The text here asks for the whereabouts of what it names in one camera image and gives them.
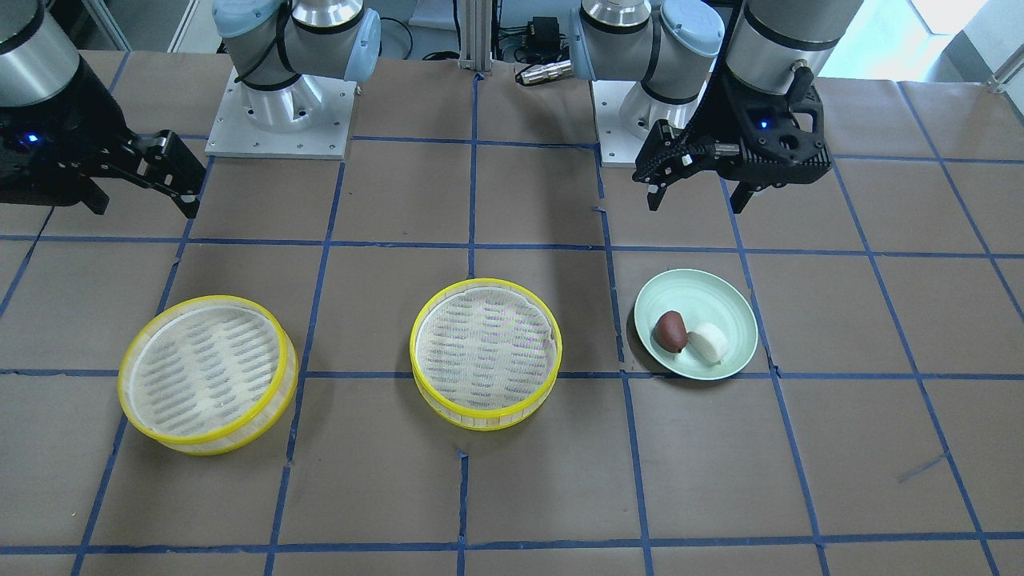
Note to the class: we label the silver cylindrical connector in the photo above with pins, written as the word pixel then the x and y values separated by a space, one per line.
pixel 537 74

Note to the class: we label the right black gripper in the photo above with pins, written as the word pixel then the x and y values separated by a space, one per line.
pixel 76 120

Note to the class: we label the white bun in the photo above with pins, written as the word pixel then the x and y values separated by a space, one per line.
pixel 709 342

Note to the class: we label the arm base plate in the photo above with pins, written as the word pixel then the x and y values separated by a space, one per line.
pixel 623 113
pixel 276 132

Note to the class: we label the mint green plate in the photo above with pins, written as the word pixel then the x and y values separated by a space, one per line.
pixel 701 299

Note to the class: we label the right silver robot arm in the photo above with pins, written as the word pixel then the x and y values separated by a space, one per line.
pixel 272 44

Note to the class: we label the aluminium frame post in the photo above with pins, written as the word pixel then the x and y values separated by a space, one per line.
pixel 476 22

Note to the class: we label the brown bun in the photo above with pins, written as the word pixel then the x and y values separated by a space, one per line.
pixel 670 332

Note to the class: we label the yellow steamer basket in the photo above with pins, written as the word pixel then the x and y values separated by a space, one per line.
pixel 485 353
pixel 208 376

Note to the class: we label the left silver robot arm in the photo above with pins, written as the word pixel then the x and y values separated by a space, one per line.
pixel 673 50

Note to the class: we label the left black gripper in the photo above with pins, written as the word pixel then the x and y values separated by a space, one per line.
pixel 726 112

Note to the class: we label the black power adapter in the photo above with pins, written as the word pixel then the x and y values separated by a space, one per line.
pixel 542 41

